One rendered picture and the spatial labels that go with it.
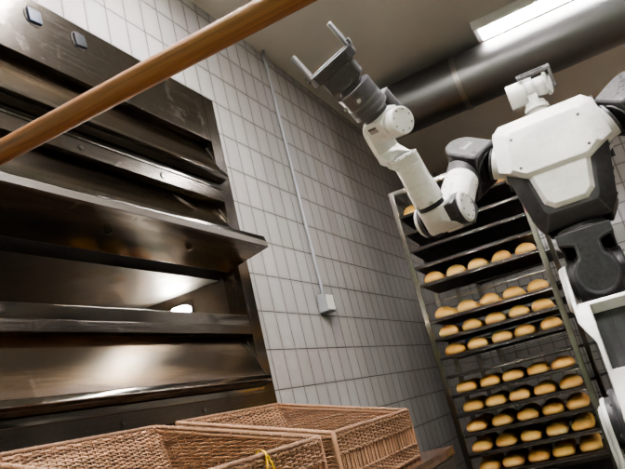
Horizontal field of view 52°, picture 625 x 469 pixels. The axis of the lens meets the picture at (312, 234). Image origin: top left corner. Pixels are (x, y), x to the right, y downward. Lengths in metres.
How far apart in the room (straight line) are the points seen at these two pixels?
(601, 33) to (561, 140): 2.12
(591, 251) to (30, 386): 1.32
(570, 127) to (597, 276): 0.36
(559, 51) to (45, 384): 3.02
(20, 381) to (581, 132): 1.41
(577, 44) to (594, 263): 2.24
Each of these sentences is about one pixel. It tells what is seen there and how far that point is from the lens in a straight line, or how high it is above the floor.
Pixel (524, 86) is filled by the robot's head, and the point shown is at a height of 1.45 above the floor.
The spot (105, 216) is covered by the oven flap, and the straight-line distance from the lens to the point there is 1.73.
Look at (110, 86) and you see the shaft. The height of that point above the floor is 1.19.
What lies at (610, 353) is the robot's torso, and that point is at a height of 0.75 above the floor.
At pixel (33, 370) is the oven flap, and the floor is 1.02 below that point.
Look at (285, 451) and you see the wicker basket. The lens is 1.38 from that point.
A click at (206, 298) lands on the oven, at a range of 2.46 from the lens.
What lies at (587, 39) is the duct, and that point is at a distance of 3.75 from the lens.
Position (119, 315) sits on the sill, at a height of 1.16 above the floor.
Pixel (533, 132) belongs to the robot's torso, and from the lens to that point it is 1.68.
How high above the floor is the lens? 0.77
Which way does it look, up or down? 16 degrees up
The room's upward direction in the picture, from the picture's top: 14 degrees counter-clockwise
